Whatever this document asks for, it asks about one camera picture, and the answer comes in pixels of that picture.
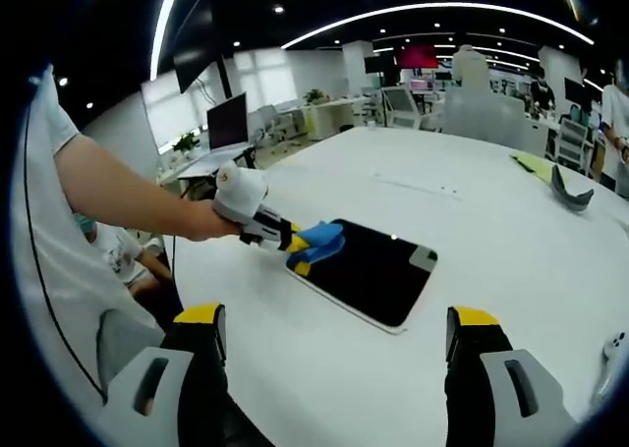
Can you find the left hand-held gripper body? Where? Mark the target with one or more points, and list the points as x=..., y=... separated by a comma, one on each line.
x=241, y=186

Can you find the grey mesh chair back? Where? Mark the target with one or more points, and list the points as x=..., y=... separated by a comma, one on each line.
x=125, y=344

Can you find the curved ceiling light strip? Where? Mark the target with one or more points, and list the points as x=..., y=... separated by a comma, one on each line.
x=432, y=5
x=153, y=66

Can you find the red display screen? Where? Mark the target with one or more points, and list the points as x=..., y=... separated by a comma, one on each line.
x=417, y=56

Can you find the person's left hand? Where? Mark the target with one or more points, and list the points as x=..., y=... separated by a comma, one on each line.
x=211, y=223

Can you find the grey curved headband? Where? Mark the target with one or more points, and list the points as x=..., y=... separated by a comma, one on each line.
x=562, y=194

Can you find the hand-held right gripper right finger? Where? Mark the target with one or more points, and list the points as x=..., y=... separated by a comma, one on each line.
x=508, y=398

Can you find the green potted plant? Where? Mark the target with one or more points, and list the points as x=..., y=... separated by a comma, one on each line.
x=314, y=95
x=186, y=143

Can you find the yellow-green paper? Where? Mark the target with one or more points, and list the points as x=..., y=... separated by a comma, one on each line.
x=533, y=167

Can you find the black computer monitor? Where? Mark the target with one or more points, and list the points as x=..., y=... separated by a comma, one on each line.
x=227, y=123
x=575, y=91

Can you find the black tablet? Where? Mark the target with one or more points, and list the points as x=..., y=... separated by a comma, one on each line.
x=373, y=280

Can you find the black monitor on stand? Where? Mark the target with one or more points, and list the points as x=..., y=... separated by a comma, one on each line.
x=379, y=64

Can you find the white office cabinet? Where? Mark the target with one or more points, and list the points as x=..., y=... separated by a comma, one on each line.
x=324, y=120

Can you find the white handheld controller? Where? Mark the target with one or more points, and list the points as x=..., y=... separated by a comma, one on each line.
x=611, y=351

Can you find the blue cleaning cloth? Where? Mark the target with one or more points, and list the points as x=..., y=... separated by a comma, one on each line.
x=322, y=243

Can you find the white side desk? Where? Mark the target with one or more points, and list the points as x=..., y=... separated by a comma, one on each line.
x=206, y=159

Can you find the frosted desk partition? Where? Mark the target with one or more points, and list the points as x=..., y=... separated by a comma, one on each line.
x=484, y=115

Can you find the black hanging screen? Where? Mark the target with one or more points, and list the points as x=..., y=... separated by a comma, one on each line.
x=191, y=66

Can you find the white office chair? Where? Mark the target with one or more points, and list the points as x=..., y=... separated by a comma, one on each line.
x=572, y=140
x=268, y=120
x=400, y=105

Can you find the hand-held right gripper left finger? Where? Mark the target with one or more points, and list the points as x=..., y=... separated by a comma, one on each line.
x=147, y=393

